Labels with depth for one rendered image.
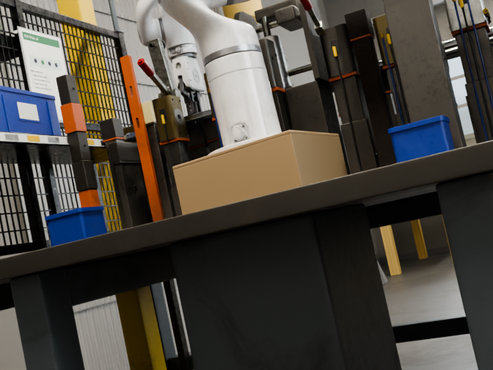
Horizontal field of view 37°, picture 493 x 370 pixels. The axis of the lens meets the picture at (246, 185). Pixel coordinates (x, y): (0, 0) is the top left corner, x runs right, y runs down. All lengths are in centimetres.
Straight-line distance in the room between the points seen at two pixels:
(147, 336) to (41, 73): 101
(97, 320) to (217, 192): 291
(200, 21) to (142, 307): 153
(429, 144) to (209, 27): 48
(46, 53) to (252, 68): 126
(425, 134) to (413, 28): 26
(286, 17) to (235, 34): 36
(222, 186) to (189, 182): 7
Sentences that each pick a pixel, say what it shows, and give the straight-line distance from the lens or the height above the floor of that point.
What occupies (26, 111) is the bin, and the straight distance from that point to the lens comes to 211.
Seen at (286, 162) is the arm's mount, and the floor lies 76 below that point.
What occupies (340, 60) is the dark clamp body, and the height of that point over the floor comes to 100.
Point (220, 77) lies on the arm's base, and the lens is 146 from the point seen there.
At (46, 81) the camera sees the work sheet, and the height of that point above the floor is 128.
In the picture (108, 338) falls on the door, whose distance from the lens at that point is 431.
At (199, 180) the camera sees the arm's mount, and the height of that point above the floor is 76.
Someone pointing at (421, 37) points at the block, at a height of 97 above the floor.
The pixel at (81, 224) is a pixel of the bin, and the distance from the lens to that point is 177.
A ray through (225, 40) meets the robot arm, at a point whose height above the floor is 102.
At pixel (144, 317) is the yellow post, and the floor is 43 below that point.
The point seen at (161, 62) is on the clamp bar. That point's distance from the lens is 204.
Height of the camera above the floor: 64
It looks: 4 degrees up
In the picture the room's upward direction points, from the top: 12 degrees counter-clockwise
